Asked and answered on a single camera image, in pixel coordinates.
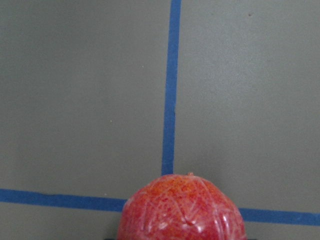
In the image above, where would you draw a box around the red pomegranate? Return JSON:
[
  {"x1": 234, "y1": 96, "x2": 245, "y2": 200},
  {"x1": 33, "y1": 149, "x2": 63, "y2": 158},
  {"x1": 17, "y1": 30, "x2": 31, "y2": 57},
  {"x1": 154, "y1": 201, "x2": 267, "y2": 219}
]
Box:
[{"x1": 116, "y1": 173, "x2": 248, "y2": 240}]

